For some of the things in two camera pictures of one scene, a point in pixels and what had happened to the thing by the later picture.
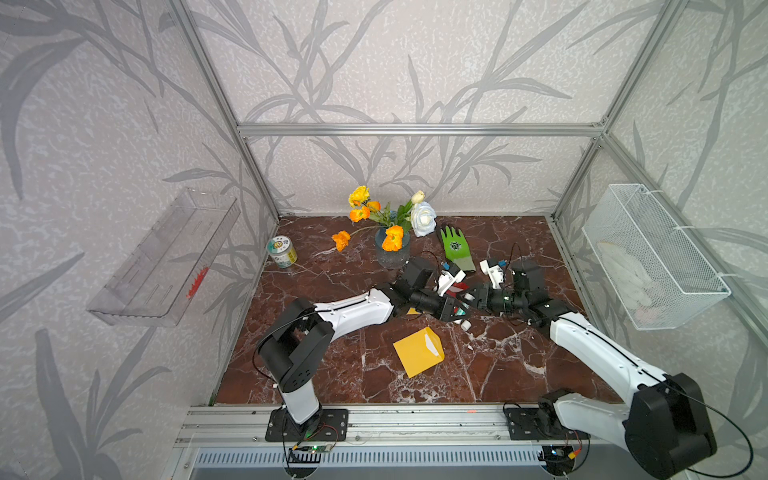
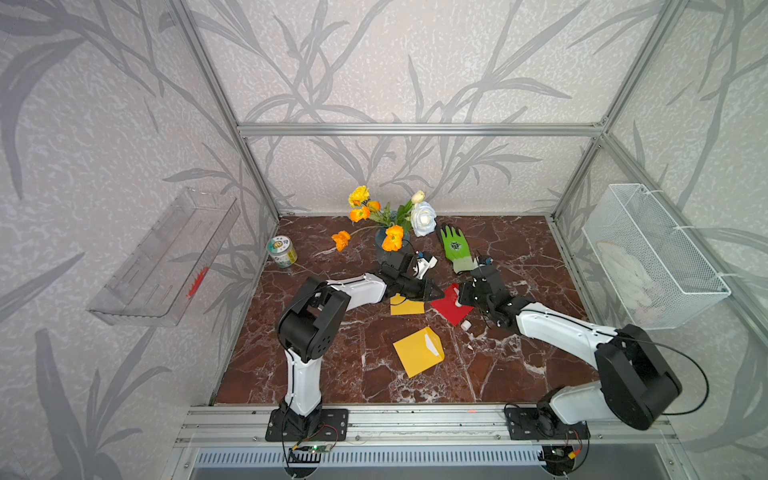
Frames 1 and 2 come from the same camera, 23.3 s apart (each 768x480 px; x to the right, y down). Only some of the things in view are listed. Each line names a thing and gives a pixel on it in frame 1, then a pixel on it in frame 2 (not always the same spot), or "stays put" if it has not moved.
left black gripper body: [430, 305] -> [413, 289]
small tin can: [282, 250] stays put
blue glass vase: [392, 259] stays put
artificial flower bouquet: [421, 216] stays put
